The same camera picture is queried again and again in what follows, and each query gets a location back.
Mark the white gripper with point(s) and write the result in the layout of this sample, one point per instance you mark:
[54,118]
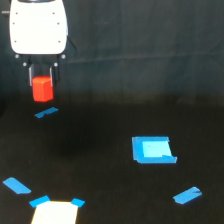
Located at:
[54,69]

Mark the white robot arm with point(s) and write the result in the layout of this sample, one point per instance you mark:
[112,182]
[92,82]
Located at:
[37,27]

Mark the blue tape strip far left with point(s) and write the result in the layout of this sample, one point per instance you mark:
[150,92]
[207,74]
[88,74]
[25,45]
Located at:
[46,112]

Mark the blue tape strip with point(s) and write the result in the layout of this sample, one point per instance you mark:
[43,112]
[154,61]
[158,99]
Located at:
[46,112]
[16,186]
[187,195]

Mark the blue tape strip near left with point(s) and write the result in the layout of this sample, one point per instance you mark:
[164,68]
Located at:
[16,186]

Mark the blue tape on paper left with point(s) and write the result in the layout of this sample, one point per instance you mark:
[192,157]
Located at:
[38,201]

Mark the blue tape on paper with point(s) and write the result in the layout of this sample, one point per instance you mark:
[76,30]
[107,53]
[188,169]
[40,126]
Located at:
[78,202]
[38,201]

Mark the blue tape on paper right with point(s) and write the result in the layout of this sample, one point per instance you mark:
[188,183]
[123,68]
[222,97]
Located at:
[78,202]

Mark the white paper sheet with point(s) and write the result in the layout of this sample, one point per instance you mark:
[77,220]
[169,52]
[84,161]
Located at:
[53,212]

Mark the blue tape strip right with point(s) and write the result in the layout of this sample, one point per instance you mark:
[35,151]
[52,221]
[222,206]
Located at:
[187,195]

